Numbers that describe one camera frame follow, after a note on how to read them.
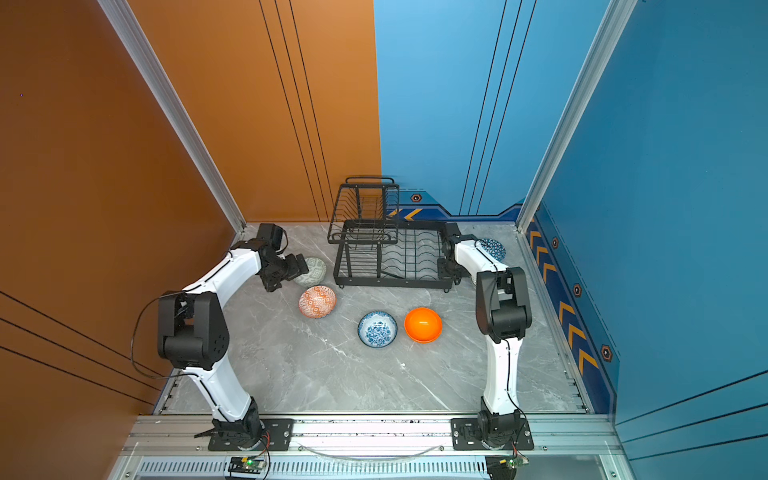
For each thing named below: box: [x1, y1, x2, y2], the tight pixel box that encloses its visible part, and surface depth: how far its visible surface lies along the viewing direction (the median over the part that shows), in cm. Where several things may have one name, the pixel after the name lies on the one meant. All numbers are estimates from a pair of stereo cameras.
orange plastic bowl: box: [404, 307, 443, 344], surface depth 91 cm
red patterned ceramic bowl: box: [298, 285, 337, 319], surface depth 98 cm
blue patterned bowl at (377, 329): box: [357, 310, 398, 349], surface depth 91 cm
